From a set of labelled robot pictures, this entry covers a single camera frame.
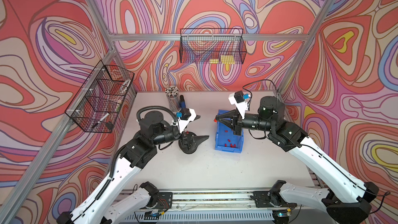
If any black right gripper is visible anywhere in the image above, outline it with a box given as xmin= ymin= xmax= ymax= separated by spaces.
xmin=216 ymin=109 xmax=274 ymax=136

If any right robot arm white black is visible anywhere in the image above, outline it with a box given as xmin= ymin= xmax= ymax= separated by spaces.
xmin=215 ymin=92 xmax=379 ymax=224

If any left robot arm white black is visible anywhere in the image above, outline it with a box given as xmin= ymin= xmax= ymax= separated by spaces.
xmin=57 ymin=105 xmax=209 ymax=224

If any black dome with screws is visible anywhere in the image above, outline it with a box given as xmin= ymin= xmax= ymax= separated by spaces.
xmin=178 ymin=131 xmax=198 ymax=155

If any blue plastic bin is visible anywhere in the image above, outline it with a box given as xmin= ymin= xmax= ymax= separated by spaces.
xmin=215 ymin=120 xmax=244 ymax=153

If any blue stapler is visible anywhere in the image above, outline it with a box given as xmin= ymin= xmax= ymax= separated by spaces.
xmin=179 ymin=95 xmax=187 ymax=111

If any clear pencil holder with pencils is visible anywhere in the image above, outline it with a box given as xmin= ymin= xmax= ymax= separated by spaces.
xmin=165 ymin=86 xmax=181 ymax=113

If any yellow block in basket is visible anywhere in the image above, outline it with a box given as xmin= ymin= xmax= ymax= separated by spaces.
xmin=220 ymin=55 xmax=235 ymax=64

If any white marker in basket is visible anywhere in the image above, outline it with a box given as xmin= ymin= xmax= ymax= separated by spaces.
xmin=91 ymin=113 xmax=109 ymax=129

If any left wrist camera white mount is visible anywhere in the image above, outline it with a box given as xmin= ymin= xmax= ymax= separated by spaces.
xmin=177 ymin=108 xmax=197 ymax=133

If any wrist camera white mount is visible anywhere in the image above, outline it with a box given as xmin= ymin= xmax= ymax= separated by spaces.
xmin=228 ymin=91 xmax=251 ymax=119
xmin=177 ymin=108 xmax=197 ymax=133

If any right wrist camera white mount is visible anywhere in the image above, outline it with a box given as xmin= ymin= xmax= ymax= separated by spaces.
xmin=228 ymin=91 xmax=251 ymax=119

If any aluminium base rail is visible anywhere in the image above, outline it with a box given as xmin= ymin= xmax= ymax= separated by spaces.
xmin=83 ymin=188 xmax=343 ymax=224

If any black wire basket at back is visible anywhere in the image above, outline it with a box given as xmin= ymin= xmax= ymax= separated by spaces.
xmin=179 ymin=27 xmax=247 ymax=65

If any black wire basket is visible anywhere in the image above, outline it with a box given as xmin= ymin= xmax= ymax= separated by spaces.
xmin=179 ymin=27 xmax=247 ymax=65
xmin=65 ymin=61 xmax=135 ymax=133

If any black wire basket on left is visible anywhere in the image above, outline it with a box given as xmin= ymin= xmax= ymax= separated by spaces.
xmin=65 ymin=61 xmax=135 ymax=133

